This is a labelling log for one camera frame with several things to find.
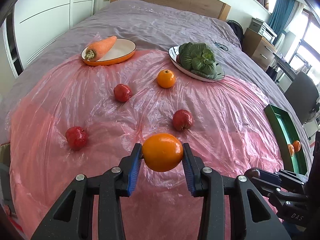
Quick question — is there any purple bed sheet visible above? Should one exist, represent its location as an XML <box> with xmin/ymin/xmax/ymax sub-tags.
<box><xmin>1</xmin><ymin>0</ymin><xmax>312</xmax><ymax>157</ymax></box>

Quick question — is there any red fruit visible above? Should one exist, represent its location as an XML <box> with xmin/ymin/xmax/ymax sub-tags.
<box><xmin>113</xmin><ymin>83</ymin><xmax>132</xmax><ymax>102</ymax></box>
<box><xmin>172</xmin><ymin>109</ymin><xmax>194</xmax><ymax>131</ymax></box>
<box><xmin>65</xmin><ymin>126</ymin><xmax>88</xmax><ymax>151</ymax></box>

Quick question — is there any white printer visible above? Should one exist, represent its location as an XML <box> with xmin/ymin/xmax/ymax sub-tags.
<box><xmin>249</xmin><ymin>18</ymin><xmax>277</xmax><ymax>43</ymax></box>

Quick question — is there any large textured mandarin orange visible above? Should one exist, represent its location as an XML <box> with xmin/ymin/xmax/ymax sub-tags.
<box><xmin>292</xmin><ymin>140</ymin><xmax>301</xmax><ymax>153</ymax></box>

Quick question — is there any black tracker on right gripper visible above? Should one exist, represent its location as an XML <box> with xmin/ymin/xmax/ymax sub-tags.
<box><xmin>308</xmin><ymin>132</ymin><xmax>320</xmax><ymax>198</ymax></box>

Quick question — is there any green bok choy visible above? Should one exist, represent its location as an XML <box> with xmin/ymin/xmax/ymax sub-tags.
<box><xmin>178</xmin><ymin>42</ymin><xmax>217</xmax><ymax>80</ymax></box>

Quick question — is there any green rectangular tray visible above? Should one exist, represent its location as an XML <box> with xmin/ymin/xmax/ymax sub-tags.
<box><xmin>264</xmin><ymin>104</ymin><xmax>311</xmax><ymax>175</ymax></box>

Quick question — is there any grey office chair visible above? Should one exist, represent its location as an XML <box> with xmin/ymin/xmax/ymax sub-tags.
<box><xmin>284</xmin><ymin>72</ymin><xmax>319</xmax><ymax>124</ymax></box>

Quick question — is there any teal curtain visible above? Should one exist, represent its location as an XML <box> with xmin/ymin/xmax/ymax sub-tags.
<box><xmin>268</xmin><ymin>0</ymin><xmax>299</xmax><ymax>37</ymax></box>

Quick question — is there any white plate with dark rim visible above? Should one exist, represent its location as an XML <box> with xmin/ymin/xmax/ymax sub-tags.
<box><xmin>168</xmin><ymin>42</ymin><xmax>225</xmax><ymax>82</ymax></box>

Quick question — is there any dark purple plum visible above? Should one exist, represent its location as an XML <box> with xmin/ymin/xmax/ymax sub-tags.
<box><xmin>245</xmin><ymin>167</ymin><xmax>261</xmax><ymax>179</ymax></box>

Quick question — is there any red fruit centre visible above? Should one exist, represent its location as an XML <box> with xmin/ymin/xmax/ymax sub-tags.
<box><xmin>172</xmin><ymin>109</ymin><xmax>194</xmax><ymax>131</ymax></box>

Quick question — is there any carrot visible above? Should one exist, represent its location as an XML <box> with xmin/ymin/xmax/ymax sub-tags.
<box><xmin>84</xmin><ymin>36</ymin><xmax>117</xmax><ymax>61</ymax></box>

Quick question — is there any red fruit left front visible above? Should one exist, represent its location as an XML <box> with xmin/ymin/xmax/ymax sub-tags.
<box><xmin>65</xmin><ymin>126</ymin><xmax>88</xmax><ymax>151</ymax></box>

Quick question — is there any smooth orange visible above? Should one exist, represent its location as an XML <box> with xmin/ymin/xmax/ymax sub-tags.
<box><xmin>157</xmin><ymin>69</ymin><xmax>176</xmax><ymax>88</ymax></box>
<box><xmin>142</xmin><ymin>133</ymin><xmax>183</xmax><ymax>172</ymax></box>

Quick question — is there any pink plastic sheet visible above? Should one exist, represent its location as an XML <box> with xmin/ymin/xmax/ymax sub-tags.
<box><xmin>8</xmin><ymin>50</ymin><xmax>283</xmax><ymax>237</ymax></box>

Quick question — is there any wooden bedside drawer cabinet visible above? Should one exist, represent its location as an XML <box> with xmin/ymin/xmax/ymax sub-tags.
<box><xmin>242</xmin><ymin>28</ymin><xmax>277</xmax><ymax>71</ymax></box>

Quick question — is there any orange oval dish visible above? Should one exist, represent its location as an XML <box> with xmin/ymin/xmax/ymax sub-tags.
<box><xmin>81</xmin><ymin>38</ymin><xmax>136</xmax><ymax>67</ymax></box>

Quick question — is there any red fruit far left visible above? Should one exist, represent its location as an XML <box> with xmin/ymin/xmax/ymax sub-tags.
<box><xmin>113</xmin><ymin>83</ymin><xmax>132</xmax><ymax>102</ymax></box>

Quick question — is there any white wardrobe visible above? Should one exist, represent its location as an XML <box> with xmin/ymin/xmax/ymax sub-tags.
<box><xmin>2</xmin><ymin>0</ymin><xmax>94</xmax><ymax>77</ymax></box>

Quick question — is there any black backpack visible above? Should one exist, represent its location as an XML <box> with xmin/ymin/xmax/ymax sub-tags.
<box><xmin>227</xmin><ymin>20</ymin><xmax>245</xmax><ymax>47</ymax></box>

